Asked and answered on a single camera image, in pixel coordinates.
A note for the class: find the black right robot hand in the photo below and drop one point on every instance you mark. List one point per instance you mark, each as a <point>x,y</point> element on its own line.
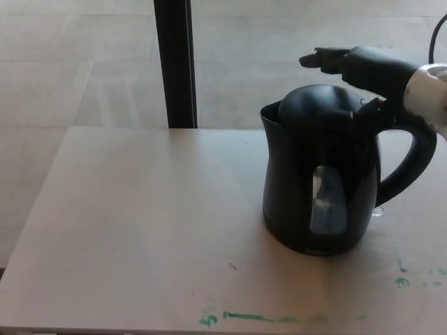
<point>373,70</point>

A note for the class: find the black electric kettle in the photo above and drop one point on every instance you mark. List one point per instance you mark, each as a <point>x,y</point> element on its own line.
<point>290,181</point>

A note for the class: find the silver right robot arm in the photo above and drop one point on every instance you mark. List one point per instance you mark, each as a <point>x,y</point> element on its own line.
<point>427,94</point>

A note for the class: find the black vertical post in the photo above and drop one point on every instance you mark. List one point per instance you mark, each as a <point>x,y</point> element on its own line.
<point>176,66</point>

